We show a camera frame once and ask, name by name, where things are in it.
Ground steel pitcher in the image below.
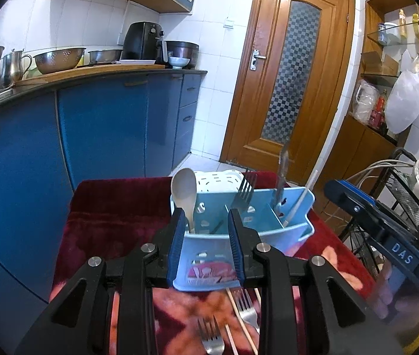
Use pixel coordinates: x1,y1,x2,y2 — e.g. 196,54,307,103
0,50,33,88

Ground steel pot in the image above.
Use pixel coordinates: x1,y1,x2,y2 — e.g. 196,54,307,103
88,49,122,64

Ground wooden chopstick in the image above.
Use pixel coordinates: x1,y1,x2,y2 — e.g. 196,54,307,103
225,288,258,355
225,324,238,355

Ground blue kitchen base cabinets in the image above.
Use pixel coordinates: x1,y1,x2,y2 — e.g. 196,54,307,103
0,69,208,352

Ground person's right hand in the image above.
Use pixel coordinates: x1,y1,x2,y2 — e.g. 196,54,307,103
367,261,419,324

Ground steel fork on blanket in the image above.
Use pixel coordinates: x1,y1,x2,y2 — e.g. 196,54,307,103
233,288,260,334
197,317,225,355

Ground clear plastic bag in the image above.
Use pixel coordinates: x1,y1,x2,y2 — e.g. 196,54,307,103
352,79,380,125

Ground wooden door with glass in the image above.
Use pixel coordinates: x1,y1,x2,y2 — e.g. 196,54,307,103
221,0,355,184

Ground steel knife in caddy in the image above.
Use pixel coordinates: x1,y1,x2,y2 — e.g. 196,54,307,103
271,140,289,213

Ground white bowl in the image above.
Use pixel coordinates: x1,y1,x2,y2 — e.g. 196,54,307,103
168,56,190,69

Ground white plastic rice spoon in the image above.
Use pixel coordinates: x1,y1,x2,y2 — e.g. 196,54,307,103
171,167,197,233

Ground steel door handle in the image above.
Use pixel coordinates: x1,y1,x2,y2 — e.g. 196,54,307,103
250,49,267,71

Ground white chopstick in caddy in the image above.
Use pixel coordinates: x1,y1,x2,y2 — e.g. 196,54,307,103
283,169,319,227

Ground steel colander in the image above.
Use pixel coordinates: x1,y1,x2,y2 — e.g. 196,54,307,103
34,47,85,75

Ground red floral blanket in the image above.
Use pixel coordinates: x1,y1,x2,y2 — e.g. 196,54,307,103
50,177,374,354

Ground wooden shelf unit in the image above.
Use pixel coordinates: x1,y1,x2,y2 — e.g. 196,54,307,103
313,0,419,212

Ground steel fork in caddy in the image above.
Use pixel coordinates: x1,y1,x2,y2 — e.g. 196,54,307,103
209,171,257,234

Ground white plastic bag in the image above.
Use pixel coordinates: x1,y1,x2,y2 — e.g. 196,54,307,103
384,71,419,134

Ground light blue utensil caddy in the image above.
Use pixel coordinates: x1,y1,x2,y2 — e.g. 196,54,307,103
173,187,315,292

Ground white perforated basket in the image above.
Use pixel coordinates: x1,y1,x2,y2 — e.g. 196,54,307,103
195,170,244,193

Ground black air fryer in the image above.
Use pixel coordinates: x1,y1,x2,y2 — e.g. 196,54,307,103
121,22,168,65

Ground grey cables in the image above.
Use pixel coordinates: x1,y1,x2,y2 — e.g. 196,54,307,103
346,158,418,189

